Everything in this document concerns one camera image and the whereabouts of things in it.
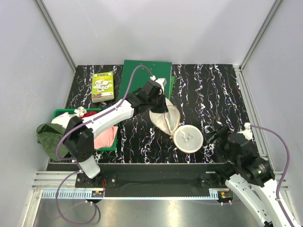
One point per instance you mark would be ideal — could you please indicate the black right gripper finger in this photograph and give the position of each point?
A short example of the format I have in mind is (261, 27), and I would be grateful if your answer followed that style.
(211, 148)
(219, 134)

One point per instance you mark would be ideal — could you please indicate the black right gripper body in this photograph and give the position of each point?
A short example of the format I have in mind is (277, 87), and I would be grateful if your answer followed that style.
(228, 154)

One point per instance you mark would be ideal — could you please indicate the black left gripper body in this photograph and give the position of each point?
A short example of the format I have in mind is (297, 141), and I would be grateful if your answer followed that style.
(149, 102)

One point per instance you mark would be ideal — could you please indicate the white mesh laundry bag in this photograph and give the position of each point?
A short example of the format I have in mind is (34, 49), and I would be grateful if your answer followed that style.
(187, 138)

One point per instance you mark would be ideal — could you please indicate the pink bra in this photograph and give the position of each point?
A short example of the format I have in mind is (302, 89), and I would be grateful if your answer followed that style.
(106, 139)

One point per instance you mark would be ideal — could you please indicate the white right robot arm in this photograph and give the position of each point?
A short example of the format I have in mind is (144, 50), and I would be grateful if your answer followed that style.
(250, 177)

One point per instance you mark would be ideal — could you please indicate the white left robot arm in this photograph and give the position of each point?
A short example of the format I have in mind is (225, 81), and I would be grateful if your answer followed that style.
(80, 134)

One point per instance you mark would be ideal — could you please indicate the green plastic laundry basket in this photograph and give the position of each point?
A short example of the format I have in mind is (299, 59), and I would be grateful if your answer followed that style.
(92, 109)

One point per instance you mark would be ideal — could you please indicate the thin green folder underneath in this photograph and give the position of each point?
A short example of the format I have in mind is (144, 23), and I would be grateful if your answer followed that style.
(172, 82)

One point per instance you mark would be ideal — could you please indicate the green binder folder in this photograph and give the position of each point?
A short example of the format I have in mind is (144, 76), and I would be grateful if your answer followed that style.
(160, 69)

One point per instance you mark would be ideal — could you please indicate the yellow-green book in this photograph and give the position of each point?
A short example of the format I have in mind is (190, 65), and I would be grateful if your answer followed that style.
(102, 88)

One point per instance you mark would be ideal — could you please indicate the red garment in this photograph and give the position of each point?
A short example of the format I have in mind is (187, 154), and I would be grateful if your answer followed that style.
(88, 114)

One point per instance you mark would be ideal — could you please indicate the white garment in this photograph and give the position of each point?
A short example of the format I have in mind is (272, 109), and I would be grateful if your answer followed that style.
(64, 116)

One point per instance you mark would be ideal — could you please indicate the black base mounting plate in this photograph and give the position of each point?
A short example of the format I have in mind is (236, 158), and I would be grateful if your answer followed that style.
(163, 181)

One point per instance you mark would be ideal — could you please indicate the olive green garment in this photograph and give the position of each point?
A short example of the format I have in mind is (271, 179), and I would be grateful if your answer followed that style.
(49, 136)

